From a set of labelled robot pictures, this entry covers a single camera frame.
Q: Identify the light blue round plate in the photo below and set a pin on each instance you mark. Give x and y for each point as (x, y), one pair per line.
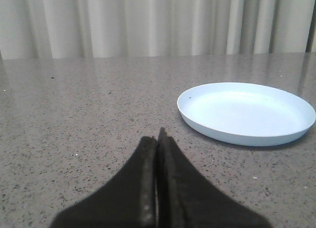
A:
(246, 114)

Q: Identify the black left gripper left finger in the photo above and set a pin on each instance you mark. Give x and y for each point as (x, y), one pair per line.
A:
(127, 200)

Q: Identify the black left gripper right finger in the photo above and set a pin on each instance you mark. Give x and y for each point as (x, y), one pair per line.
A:
(186, 199)

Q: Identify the white pleated curtain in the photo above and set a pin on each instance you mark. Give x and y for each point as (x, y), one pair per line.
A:
(107, 28)

